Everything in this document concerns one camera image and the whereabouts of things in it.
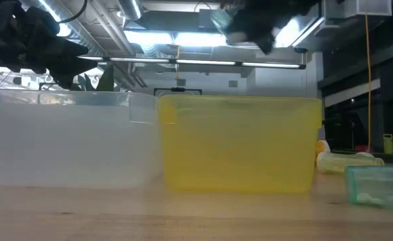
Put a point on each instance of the yellow-green medicine bottle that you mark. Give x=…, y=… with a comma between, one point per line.
x=348, y=162

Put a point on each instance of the yellow plastic bin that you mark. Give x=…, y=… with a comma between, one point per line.
x=239, y=144

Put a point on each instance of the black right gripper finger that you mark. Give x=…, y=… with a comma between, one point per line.
x=266, y=43

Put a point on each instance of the green container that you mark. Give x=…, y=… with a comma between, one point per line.
x=388, y=144

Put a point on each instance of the red object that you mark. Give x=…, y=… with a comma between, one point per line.
x=363, y=148

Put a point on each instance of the clear plastic bin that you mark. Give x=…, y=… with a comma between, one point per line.
x=72, y=140

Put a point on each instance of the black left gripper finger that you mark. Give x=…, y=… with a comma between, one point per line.
x=70, y=47
x=69, y=70

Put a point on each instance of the silver round air duct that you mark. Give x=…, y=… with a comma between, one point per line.
x=131, y=8

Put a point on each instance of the black monitor frame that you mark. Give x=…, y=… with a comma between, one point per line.
x=177, y=90

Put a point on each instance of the long ceiling light bar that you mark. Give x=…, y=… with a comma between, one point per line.
x=203, y=62

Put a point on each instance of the grey ceiling vent box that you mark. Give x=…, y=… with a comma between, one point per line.
x=360, y=7

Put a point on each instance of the teal medicine bottle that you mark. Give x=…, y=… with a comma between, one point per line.
x=223, y=20
x=380, y=185

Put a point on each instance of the orange medicine bottle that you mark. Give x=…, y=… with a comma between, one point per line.
x=322, y=147

